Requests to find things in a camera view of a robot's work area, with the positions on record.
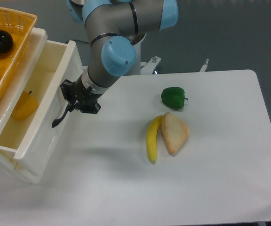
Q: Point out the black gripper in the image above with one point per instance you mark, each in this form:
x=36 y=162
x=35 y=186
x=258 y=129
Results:
x=75 y=92

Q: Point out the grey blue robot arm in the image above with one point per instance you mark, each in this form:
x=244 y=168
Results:
x=111 y=25

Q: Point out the white drawer cabinet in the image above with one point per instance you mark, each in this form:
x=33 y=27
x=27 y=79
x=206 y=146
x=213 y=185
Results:
x=9 y=166

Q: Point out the yellow bell pepper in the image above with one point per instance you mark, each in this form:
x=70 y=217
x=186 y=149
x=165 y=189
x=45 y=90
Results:
x=26 y=105

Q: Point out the yellow banana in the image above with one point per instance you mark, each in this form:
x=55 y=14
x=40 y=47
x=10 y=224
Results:
x=151 y=138

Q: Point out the green bell pepper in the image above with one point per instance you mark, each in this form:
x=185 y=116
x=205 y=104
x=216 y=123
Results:
x=173 y=97

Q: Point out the orange woven basket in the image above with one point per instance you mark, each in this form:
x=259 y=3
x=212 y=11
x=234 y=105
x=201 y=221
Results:
x=15 y=29

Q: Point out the black round fruit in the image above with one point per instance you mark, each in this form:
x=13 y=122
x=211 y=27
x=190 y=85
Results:
x=6 y=42

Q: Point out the bread slice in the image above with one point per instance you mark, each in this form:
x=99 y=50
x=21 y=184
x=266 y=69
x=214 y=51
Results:
x=175 y=132

